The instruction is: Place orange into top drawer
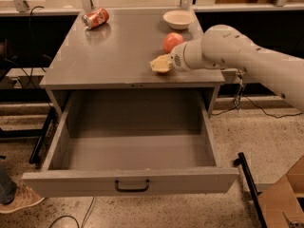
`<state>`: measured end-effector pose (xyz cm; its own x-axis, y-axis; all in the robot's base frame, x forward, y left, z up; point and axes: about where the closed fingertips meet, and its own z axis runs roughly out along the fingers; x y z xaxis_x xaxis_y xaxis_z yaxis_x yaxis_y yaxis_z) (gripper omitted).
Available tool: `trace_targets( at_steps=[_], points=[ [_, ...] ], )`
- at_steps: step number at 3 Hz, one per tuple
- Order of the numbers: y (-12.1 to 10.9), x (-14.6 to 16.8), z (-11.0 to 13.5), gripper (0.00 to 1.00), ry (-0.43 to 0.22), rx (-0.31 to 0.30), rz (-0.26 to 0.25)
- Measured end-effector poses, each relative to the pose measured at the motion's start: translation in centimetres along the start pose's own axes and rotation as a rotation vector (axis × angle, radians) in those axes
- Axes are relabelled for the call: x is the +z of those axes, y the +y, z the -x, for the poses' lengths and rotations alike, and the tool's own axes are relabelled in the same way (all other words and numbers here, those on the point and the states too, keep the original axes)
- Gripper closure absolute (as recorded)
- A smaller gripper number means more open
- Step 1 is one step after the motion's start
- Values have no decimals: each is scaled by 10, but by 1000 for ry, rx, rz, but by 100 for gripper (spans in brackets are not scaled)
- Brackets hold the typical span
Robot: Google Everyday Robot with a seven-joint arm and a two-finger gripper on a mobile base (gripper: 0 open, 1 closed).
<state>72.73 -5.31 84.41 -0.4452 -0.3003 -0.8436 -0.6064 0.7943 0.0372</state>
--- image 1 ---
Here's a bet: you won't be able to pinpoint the black metal stand leg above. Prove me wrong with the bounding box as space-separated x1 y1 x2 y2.
233 152 268 228

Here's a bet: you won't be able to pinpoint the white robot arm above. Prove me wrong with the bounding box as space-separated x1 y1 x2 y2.
150 25 304 112

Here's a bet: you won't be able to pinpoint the black floor cable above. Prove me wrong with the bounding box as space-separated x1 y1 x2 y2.
47 197 97 228

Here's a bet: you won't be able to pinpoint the cardboard box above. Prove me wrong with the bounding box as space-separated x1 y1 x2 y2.
258 156 304 228

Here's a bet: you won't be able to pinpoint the open grey top drawer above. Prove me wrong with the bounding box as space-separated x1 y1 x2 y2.
23 89 238 198

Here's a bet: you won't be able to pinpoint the black table leg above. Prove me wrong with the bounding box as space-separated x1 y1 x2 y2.
28 106 55 164

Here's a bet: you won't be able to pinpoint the red soda can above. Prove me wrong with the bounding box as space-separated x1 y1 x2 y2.
82 9 109 29

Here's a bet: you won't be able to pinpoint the black hanging cable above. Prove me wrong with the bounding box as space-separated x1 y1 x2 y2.
3 5 53 90

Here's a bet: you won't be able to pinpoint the blue jeans leg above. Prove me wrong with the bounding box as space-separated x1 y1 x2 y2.
0 164 17 204

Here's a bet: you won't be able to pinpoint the black drawer handle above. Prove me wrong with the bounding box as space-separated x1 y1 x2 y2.
115 180 150 193

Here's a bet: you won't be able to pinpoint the orange fruit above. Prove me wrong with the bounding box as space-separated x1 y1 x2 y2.
157 68 170 74

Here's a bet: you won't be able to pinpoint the white bowl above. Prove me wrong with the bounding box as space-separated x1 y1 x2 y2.
163 10 195 30

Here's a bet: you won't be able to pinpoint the grey metal cabinet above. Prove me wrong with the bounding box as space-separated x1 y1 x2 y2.
40 8 224 112

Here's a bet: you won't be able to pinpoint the tan sneaker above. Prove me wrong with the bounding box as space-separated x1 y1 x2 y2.
0 185 44 214

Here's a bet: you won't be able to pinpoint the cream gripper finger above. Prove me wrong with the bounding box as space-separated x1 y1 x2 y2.
151 66 168 72
150 56 162 66

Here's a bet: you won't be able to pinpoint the red apple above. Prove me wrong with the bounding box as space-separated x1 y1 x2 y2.
162 32 184 53

